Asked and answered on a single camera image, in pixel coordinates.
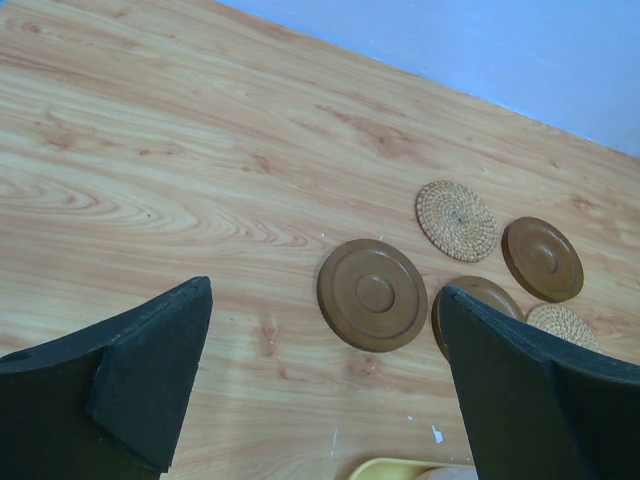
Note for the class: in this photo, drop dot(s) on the brown wooden coaster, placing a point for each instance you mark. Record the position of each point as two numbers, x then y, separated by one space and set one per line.
485 291
372 296
542 260

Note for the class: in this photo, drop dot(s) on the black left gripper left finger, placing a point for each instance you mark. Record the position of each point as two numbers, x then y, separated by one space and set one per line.
107 401

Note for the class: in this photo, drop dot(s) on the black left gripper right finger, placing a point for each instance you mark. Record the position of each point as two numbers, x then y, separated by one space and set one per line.
534 405

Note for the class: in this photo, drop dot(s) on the yellow plastic tray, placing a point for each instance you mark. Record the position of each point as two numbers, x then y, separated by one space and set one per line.
384 468

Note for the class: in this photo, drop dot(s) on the woven rattan coaster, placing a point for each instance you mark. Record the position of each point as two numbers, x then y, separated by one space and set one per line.
456 221
565 324

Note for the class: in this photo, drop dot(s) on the pink translucent mug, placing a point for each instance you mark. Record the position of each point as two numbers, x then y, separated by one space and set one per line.
450 473

